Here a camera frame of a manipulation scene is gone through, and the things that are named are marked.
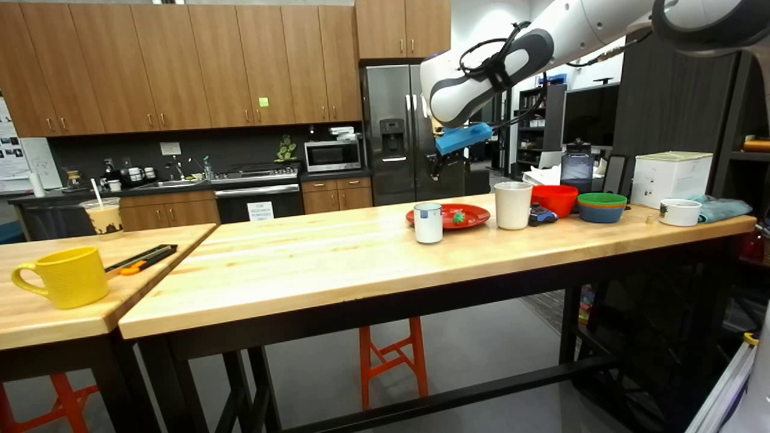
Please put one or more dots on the green and blue bowl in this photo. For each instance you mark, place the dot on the green and blue bowl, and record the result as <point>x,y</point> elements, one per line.
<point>603,206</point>

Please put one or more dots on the wooden upper cabinets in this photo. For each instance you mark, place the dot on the wooden upper cabinets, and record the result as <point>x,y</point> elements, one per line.
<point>149,67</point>

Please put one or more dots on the yellow mug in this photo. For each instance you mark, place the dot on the yellow mug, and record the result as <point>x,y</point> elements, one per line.
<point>67,280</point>

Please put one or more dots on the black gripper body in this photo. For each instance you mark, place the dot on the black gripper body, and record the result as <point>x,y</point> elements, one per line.
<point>441,164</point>

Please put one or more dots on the teal cloth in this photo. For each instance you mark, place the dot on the teal cloth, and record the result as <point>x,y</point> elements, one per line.
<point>717,210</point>

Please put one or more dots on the red plate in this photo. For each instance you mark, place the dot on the red plate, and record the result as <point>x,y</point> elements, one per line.
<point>474,217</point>

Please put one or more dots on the white tall cup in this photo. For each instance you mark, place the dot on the white tall cup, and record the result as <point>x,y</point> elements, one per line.
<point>512,202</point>

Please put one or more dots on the black utility knife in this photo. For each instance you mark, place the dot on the black utility knife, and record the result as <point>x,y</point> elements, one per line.
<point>142,259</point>

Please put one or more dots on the orange stool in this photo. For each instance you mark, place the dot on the orange stool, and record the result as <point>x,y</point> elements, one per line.
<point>375,362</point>

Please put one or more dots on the white ramekin with contents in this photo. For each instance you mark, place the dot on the white ramekin with contents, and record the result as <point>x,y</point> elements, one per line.
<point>678,212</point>

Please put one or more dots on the red bowl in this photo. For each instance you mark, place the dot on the red bowl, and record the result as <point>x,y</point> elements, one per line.
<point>557,198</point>

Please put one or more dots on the white cardboard box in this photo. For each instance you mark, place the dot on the white cardboard box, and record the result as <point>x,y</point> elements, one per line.
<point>670,173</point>

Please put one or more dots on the silver microwave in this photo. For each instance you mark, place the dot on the silver microwave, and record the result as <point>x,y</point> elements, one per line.
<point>332,155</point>

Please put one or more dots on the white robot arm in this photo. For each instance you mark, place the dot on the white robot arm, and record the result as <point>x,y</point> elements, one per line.
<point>569,28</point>

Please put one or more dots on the black refrigerator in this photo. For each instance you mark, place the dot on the black refrigerator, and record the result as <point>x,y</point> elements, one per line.
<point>398,133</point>

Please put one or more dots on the blue and black toy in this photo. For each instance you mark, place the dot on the blue and black toy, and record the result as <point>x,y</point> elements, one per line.
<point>541,214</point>

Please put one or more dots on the small white can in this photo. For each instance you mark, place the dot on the small white can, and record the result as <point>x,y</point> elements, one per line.
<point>429,221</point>

